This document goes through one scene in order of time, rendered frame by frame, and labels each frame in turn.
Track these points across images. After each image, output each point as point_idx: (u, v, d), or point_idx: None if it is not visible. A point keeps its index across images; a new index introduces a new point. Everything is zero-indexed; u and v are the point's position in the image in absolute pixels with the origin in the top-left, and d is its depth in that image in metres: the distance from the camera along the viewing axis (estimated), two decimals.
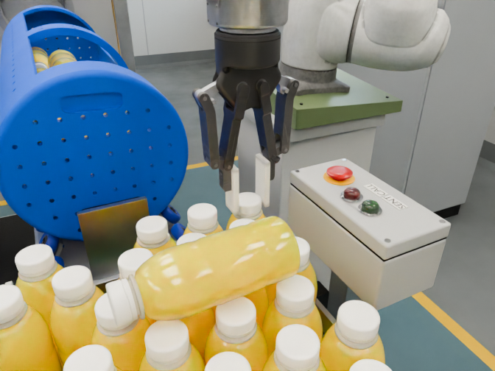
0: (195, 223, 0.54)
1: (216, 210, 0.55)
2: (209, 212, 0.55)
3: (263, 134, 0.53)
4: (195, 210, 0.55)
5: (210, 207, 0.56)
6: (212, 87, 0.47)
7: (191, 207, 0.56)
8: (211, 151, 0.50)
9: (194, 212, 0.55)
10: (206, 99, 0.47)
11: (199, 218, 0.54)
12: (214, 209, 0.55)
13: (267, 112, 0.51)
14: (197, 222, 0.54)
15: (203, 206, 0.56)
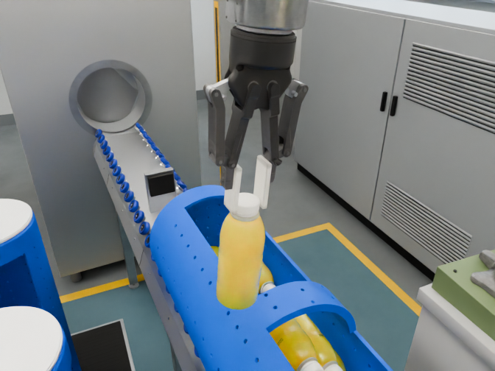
0: None
1: None
2: None
3: (267, 135, 0.54)
4: None
5: None
6: (224, 84, 0.47)
7: None
8: (216, 147, 0.50)
9: None
10: (217, 96, 0.47)
11: None
12: None
13: (274, 114, 0.51)
14: None
15: None
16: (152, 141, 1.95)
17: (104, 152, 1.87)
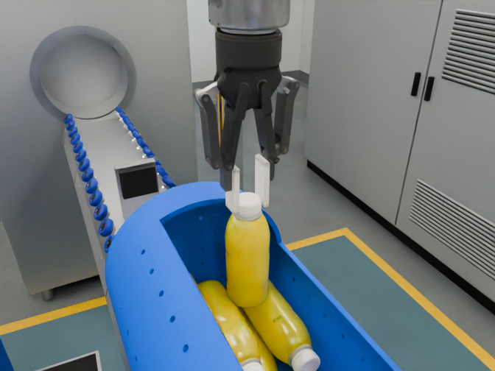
0: None
1: None
2: None
3: (263, 135, 0.53)
4: None
5: None
6: (213, 88, 0.47)
7: None
8: (211, 151, 0.50)
9: None
10: (207, 100, 0.47)
11: None
12: None
13: (267, 113, 0.51)
14: None
15: None
16: (134, 128, 1.54)
17: (72, 141, 1.46)
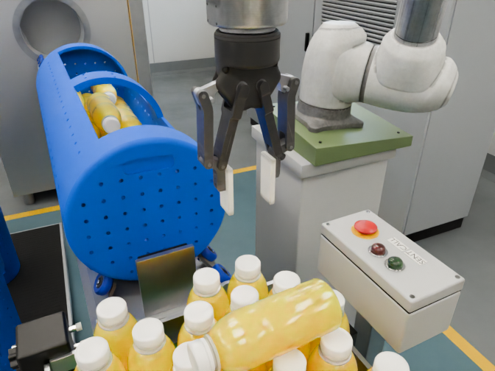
0: (242, 274, 0.62)
1: (259, 262, 0.64)
2: (254, 263, 0.63)
3: (267, 132, 0.54)
4: (241, 261, 0.64)
5: (254, 258, 0.64)
6: (211, 86, 0.47)
7: (237, 258, 0.64)
8: (205, 150, 0.50)
9: (241, 263, 0.63)
10: (205, 97, 0.47)
11: (246, 270, 0.62)
12: (258, 260, 0.64)
13: (269, 112, 0.51)
14: (244, 274, 0.62)
15: (248, 258, 0.64)
16: None
17: None
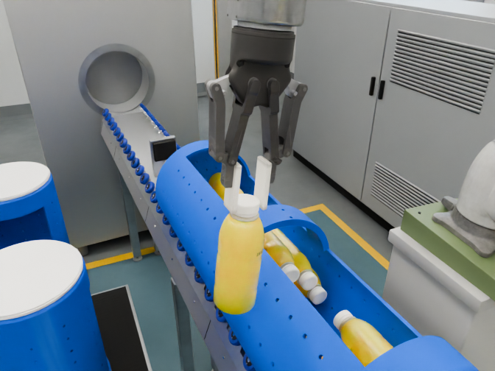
0: (239, 210, 0.56)
1: (259, 201, 0.58)
2: (253, 201, 0.57)
3: (267, 134, 0.54)
4: (239, 198, 0.58)
5: (253, 197, 0.58)
6: (225, 79, 0.49)
7: None
8: (216, 143, 0.51)
9: (239, 199, 0.57)
10: (218, 90, 0.48)
11: (244, 205, 0.56)
12: (258, 199, 0.58)
13: (274, 112, 0.52)
14: (241, 209, 0.56)
15: (247, 196, 0.59)
16: (155, 118, 2.11)
17: (112, 127, 2.03)
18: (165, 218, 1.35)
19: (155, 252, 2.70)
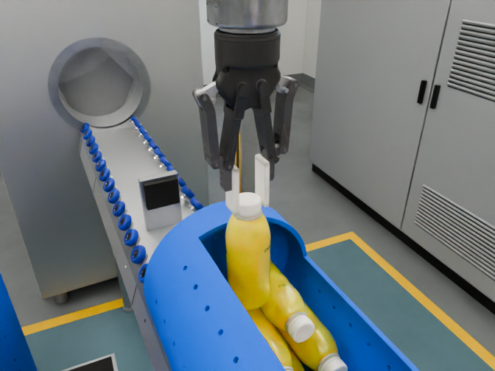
0: (241, 210, 0.57)
1: (261, 199, 0.58)
2: (254, 199, 0.57)
3: (262, 134, 0.53)
4: (241, 198, 0.58)
5: (254, 195, 0.58)
6: (212, 87, 0.48)
7: None
8: (211, 151, 0.50)
9: (241, 199, 0.57)
10: (206, 99, 0.47)
11: (245, 205, 0.56)
12: (259, 197, 0.58)
13: (266, 112, 0.51)
14: (244, 210, 0.56)
15: (248, 195, 0.59)
16: (150, 138, 1.58)
17: (90, 151, 1.50)
18: None
19: None
